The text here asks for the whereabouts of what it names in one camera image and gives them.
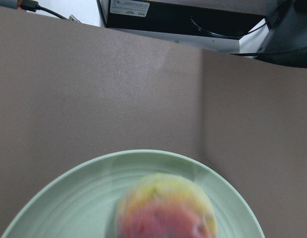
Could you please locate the yellow-pink peach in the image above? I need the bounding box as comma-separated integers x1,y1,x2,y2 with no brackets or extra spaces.
115,174,218,238

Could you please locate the green plate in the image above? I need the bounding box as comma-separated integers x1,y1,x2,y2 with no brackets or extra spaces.
3,149,264,238

